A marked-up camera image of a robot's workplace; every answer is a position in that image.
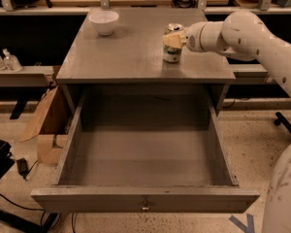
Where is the grey open drawer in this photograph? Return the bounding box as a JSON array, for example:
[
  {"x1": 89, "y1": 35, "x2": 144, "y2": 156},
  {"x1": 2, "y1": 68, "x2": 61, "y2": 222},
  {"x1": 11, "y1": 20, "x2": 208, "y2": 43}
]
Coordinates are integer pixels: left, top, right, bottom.
[{"x1": 31, "y1": 92, "x2": 259, "y2": 213}]

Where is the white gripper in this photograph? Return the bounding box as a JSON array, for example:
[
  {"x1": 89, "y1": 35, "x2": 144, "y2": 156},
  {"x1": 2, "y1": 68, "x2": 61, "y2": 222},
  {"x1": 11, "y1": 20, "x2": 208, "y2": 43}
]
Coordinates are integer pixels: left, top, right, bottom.
[{"x1": 163, "y1": 23, "x2": 203, "y2": 52}]

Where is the black chair base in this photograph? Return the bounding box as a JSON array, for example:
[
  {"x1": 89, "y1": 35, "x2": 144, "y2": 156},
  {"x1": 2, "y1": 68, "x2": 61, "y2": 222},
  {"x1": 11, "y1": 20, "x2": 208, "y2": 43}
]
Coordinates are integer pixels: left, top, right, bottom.
[{"x1": 275, "y1": 112, "x2": 291, "y2": 134}]

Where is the green white 7up can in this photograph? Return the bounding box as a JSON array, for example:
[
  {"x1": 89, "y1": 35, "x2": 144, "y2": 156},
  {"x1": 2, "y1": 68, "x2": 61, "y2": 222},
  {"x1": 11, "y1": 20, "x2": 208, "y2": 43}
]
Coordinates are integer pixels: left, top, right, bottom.
[{"x1": 163, "y1": 23, "x2": 184, "y2": 63}]

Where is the black power adapter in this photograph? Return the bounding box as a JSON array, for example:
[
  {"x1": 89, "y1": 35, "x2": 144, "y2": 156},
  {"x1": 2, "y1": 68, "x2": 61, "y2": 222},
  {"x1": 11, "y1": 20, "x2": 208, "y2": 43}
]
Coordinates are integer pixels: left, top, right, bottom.
[{"x1": 16, "y1": 158, "x2": 29, "y2": 176}]

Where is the grey wooden cabinet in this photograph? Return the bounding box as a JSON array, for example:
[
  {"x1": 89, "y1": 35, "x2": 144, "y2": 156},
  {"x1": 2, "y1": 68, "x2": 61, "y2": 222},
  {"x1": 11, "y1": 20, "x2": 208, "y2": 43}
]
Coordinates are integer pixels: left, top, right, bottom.
[{"x1": 57, "y1": 8, "x2": 235, "y2": 110}]

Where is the blue floor tape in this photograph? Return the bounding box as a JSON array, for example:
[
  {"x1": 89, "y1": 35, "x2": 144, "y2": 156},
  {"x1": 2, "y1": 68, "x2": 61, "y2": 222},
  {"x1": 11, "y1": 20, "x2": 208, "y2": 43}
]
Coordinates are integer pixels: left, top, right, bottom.
[{"x1": 229, "y1": 214, "x2": 255, "y2": 233}]

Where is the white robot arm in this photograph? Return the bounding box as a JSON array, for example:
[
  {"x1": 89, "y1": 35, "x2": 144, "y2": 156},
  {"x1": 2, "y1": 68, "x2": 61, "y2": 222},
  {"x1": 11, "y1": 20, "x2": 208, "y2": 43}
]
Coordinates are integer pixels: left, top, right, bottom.
[{"x1": 163, "y1": 11, "x2": 291, "y2": 233}]

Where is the white ceramic bowl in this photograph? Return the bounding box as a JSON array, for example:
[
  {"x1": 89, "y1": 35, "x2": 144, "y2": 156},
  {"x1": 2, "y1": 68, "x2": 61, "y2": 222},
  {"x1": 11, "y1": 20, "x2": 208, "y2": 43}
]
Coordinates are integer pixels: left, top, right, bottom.
[{"x1": 88, "y1": 11, "x2": 119, "y2": 36}]

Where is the metal drawer knob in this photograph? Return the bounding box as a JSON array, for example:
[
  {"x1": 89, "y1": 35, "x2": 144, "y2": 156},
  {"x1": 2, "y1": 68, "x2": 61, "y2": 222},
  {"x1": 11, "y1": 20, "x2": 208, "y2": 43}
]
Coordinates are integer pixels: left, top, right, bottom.
[{"x1": 141, "y1": 201, "x2": 150, "y2": 212}]

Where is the brown cardboard box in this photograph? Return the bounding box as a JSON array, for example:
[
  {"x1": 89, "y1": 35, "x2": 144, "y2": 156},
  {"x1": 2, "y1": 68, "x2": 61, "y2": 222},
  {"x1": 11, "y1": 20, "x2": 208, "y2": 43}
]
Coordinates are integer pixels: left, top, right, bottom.
[{"x1": 19, "y1": 86, "x2": 72, "y2": 165}]

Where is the black floor cable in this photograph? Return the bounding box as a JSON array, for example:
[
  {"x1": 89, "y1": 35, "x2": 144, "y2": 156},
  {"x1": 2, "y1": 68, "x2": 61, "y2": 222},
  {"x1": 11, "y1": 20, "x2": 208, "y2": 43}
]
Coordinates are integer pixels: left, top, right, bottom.
[{"x1": 0, "y1": 187, "x2": 47, "y2": 212}]

